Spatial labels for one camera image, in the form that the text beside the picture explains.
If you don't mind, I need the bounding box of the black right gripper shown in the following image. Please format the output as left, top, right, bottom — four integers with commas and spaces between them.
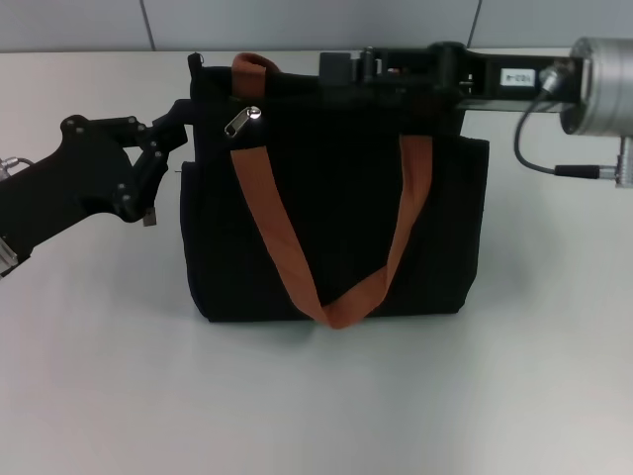
316, 42, 590, 113

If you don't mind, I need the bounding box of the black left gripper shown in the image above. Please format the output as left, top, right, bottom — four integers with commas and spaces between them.
0, 97, 192, 261

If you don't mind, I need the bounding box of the silver zipper pull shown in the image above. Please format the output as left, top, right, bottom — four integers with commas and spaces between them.
224, 105, 264, 141

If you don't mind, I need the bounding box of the black bag with orange straps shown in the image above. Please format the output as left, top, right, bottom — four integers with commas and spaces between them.
141, 51, 491, 332

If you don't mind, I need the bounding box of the silver left gripper cable connector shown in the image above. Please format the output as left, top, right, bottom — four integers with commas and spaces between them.
0, 155, 27, 183

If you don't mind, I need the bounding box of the silver gripper cable connector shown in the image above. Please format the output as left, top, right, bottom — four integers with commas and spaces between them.
537, 57, 586, 95
0, 155, 27, 183

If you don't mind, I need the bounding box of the silver right gripper cable connector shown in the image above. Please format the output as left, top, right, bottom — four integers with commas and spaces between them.
537, 57, 586, 95

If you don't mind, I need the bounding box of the grey right gripper cable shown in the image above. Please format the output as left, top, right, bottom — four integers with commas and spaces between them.
512, 73, 619, 178

